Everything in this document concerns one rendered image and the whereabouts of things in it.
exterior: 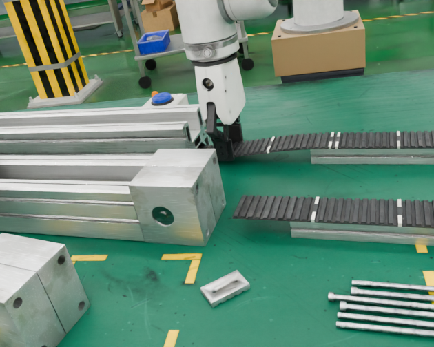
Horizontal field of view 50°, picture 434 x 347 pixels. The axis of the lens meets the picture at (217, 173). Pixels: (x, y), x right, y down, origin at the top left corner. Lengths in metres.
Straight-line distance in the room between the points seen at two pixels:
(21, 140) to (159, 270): 0.47
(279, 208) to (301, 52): 0.61
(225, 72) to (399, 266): 0.37
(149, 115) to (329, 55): 0.49
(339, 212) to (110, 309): 0.30
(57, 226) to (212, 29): 0.37
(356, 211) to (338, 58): 0.62
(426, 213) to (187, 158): 0.31
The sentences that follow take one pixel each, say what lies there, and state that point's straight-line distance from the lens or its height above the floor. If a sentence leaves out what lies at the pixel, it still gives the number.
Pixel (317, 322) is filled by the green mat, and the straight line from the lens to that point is 0.51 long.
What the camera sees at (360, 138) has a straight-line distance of 0.77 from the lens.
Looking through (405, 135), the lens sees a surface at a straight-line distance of 0.77.
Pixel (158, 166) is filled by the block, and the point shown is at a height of 0.87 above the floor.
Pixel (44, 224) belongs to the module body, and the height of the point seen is 0.80.
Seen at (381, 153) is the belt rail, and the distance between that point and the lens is 0.75.
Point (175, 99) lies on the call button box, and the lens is 0.97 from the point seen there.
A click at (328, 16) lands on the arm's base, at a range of 1.18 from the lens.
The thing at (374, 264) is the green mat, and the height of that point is 0.78.
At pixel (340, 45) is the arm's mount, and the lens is 1.15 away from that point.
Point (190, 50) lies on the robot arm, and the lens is 0.72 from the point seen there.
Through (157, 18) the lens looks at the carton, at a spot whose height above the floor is 0.16.
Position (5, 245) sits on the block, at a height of 0.87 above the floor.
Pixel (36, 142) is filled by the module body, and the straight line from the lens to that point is 0.94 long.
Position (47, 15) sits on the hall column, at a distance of 3.89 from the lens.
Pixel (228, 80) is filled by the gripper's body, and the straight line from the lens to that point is 0.73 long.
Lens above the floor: 1.16
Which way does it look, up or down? 29 degrees down
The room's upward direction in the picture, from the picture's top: 11 degrees counter-clockwise
